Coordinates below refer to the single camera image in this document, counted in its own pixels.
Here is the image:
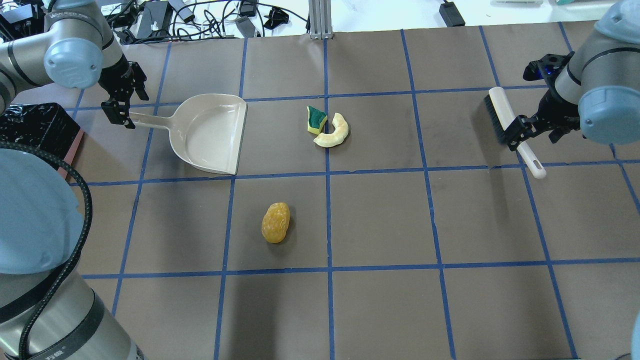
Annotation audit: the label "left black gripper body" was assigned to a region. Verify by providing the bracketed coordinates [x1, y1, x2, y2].
[98, 54, 149, 106]

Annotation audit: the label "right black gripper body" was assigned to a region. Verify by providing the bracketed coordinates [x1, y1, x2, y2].
[528, 89, 581, 144]

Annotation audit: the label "white hand brush black bristles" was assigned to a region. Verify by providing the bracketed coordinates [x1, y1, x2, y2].
[484, 86, 547, 179]

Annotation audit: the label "beige plastic dustpan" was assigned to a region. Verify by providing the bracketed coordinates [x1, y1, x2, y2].
[129, 93, 249, 175]

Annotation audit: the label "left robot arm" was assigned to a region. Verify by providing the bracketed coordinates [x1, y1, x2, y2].
[0, 0, 149, 129]

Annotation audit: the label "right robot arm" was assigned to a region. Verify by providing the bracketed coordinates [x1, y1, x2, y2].
[485, 0, 640, 151]

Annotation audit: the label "bin with black bag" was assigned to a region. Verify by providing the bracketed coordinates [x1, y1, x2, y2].
[0, 102, 85, 179]

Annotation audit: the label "black power adapter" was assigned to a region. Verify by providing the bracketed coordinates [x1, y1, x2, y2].
[438, 0, 466, 28]

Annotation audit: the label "orange yellow bread lump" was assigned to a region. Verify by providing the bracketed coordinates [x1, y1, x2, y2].
[260, 202, 291, 244]

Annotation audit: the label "green yellow sponge piece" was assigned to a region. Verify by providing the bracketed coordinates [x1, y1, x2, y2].
[306, 105, 328, 135]

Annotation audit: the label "aluminium frame post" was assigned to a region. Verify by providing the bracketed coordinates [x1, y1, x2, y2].
[308, 0, 334, 40]

